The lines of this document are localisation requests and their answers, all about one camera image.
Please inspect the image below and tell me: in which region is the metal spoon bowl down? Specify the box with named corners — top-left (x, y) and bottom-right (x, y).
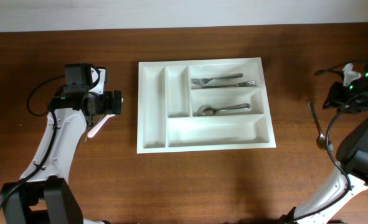
top-left (307, 101), bottom-right (334, 152)

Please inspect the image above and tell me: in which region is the metal fork crosswise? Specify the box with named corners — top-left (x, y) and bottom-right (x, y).
top-left (201, 80), bottom-right (257, 88)

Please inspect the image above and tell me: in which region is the metal fork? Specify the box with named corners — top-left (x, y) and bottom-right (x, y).
top-left (191, 73), bottom-right (243, 85)

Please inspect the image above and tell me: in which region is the large metal spoon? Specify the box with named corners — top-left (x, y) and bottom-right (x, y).
top-left (196, 103), bottom-right (251, 116)

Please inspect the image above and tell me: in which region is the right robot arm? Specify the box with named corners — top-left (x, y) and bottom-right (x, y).
top-left (279, 59), bottom-right (368, 224)

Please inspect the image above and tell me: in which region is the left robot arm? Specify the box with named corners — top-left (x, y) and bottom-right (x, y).
top-left (0, 63), bottom-right (123, 224)

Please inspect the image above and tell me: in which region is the pink plastic knife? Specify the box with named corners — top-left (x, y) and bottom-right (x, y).
top-left (87, 97), bottom-right (124, 138)

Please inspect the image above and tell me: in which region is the white plastic cutlery tray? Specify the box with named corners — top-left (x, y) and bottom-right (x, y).
top-left (137, 57), bottom-right (276, 154)

